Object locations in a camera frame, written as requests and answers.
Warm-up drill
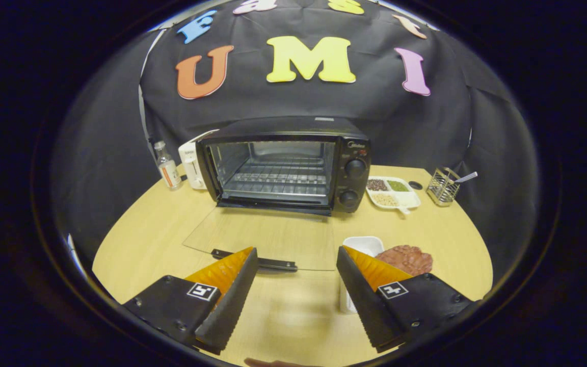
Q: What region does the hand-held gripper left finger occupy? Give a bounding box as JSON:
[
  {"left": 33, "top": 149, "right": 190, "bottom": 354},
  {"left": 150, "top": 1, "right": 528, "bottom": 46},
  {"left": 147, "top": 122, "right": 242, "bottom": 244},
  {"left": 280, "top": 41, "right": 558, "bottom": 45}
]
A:
[{"left": 122, "top": 247, "right": 259, "bottom": 356}]

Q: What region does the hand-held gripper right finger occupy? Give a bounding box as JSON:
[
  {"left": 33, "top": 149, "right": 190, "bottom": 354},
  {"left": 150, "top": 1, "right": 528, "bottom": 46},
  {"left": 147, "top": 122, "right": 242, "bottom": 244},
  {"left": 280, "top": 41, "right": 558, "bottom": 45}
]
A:
[{"left": 336, "top": 245, "right": 477, "bottom": 353}]

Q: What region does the red meat slice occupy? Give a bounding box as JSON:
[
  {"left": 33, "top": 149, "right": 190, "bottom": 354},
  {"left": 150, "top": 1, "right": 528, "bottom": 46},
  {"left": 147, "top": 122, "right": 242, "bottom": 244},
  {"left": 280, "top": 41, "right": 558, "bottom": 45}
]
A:
[{"left": 375, "top": 245, "right": 433, "bottom": 277}]

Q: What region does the black toaster oven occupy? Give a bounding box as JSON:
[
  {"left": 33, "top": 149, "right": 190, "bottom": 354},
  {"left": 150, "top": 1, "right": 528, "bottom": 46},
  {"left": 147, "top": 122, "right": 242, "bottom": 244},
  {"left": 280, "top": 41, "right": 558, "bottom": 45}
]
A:
[{"left": 182, "top": 116, "right": 371, "bottom": 272}]

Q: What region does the white bread toaster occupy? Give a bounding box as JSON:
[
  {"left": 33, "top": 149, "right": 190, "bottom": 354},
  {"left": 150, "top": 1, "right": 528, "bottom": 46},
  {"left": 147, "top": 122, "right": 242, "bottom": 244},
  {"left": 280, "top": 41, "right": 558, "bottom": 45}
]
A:
[{"left": 178, "top": 129, "right": 219, "bottom": 190}]

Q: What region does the small white plastic tray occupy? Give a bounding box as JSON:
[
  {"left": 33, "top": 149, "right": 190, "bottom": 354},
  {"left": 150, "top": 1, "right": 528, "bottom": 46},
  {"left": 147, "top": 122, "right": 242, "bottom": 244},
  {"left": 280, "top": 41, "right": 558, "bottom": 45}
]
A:
[{"left": 339, "top": 236, "right": 385, "bottom": 314}]

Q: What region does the white divided dish with grains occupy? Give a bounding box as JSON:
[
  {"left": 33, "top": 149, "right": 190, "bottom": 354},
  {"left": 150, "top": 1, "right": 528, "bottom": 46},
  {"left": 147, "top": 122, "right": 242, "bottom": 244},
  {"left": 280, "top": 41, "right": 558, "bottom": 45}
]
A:
[{"left": 366, "top": 176, "right": 421, "bottom": 215}]

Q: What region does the clear bottle with orange label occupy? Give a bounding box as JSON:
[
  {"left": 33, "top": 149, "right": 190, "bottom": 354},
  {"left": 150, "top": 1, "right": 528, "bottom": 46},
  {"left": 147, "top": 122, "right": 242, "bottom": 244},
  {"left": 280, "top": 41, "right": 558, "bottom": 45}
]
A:
[{"left": 154, "top": 141, "right": 183, "bottom": 191}]

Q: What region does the metal oven wire rack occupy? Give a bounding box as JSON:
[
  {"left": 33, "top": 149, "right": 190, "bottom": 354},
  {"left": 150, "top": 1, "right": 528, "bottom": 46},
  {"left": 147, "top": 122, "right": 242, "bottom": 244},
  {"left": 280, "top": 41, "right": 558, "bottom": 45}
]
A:
[{"left": 230, "top": 157, "right": 331, "bottom": 187}]

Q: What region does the metal wire holder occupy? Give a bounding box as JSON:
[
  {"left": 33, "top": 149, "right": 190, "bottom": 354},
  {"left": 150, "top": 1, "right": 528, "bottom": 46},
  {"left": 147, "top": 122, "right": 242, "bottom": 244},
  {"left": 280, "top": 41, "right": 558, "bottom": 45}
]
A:
[{"left": 426, "top": 167, "right": 461, "bottom": 207}]

